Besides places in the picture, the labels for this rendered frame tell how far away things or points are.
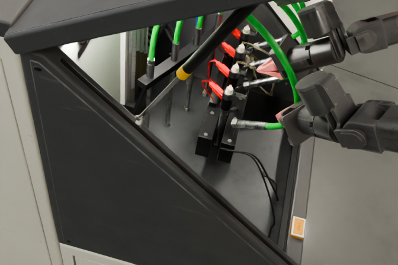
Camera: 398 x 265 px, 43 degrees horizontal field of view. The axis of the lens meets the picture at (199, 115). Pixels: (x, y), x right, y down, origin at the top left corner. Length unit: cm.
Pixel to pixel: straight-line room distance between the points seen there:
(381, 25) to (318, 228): 150
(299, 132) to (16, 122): 53
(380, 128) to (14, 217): 88
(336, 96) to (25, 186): 68
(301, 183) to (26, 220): 69
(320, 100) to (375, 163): 188
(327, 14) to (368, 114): 27
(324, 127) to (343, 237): 156
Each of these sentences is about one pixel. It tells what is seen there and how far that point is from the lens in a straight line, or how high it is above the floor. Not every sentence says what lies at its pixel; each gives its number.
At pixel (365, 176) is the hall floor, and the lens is 266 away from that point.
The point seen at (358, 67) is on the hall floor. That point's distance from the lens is 320.
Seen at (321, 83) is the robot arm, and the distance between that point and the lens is 85.
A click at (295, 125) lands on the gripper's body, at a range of 97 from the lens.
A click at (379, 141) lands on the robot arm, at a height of 141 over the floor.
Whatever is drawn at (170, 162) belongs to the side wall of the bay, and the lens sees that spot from 91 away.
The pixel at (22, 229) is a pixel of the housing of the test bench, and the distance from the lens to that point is 136.
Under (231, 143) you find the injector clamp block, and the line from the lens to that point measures 130.
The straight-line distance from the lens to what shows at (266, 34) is 95.
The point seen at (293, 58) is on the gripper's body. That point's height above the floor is 130.
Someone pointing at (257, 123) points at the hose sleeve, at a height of 117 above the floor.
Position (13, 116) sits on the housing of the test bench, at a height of 127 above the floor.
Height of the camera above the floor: 200
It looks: 49 degrees down
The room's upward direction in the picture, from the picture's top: 10 degrees clockwise
